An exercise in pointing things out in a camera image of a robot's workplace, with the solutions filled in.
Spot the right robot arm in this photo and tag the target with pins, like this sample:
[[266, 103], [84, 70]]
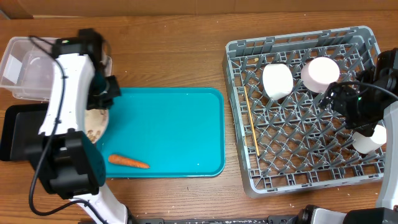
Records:
[[372, 98]]

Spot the white cup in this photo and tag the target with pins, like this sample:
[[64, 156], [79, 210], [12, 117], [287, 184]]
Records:
[[365, 145]]

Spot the orange carrot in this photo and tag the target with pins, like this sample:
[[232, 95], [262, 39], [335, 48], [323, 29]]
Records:
[[125, 161]]

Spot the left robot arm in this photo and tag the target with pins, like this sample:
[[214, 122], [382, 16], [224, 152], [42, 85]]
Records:
[[68, 167]]

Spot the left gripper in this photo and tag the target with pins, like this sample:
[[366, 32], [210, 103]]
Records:
[[112, 91]]

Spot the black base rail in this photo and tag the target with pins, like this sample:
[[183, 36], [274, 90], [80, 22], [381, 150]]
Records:
[[273, 219]]

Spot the wooden chopstick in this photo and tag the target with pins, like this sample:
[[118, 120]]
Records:
[[251, 122]]

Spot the white bowl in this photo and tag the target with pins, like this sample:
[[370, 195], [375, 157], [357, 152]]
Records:
[[277, 80], [319, 73]]

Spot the clear plastic bin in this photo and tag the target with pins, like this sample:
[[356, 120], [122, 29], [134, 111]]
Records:
[[43, 68]]

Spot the white plate with food scraps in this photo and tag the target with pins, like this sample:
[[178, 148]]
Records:
[[96, 122]]

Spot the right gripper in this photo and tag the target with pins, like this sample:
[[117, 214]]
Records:
[[342, 98]]

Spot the black tray bin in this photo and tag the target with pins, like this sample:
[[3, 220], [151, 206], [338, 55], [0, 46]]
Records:
[[21, 123]]

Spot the grey dishwasher rack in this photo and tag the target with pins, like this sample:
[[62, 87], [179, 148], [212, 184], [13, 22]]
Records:
[[301, 146]]

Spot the teal serving tray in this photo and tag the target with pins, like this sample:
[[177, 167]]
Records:
[[178, 132]]

